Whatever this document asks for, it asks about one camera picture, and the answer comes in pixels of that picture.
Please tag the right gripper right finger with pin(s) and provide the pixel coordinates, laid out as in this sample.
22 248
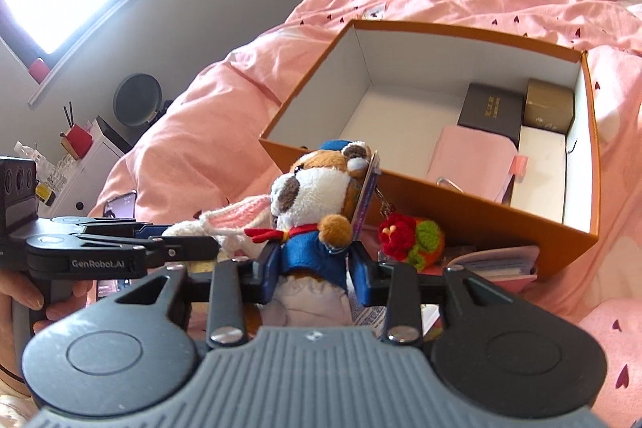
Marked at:
394 286

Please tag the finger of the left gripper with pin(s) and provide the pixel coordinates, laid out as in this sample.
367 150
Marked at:
168 249
146 230

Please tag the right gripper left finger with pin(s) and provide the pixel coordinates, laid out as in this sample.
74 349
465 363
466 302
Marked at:
238 287

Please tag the white pink knitted bunny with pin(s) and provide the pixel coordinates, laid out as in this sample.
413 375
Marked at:
228 224

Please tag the plush dog blue outfit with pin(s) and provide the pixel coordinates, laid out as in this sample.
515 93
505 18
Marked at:
312 206

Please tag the pink fabric pouch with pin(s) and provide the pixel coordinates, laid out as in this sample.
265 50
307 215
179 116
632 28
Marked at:
476 163

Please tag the black rectangular box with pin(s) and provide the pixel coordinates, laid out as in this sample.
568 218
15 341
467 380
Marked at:
492 109

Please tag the gold small box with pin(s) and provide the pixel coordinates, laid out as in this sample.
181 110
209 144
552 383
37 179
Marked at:
548 106

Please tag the left hand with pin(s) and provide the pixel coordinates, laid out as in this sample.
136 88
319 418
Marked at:
17 288

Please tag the smartphone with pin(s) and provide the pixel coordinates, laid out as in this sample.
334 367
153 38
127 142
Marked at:
122 206

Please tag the red crochet flower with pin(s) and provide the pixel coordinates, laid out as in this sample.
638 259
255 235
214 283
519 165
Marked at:
418 242

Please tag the white bedside cabinet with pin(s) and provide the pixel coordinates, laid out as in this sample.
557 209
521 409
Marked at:
86 177

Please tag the pink heart print duvet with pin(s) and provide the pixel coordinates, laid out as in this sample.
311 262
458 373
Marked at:
205 152

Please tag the red pen holder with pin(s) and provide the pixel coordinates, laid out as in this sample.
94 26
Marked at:
77 140

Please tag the round black fan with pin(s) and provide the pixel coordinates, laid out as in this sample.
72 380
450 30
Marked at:
137 101

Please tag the white flat box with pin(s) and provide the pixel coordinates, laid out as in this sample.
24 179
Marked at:
541 189

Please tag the orange cardboard box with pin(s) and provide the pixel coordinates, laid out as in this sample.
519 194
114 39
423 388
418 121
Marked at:
396 85

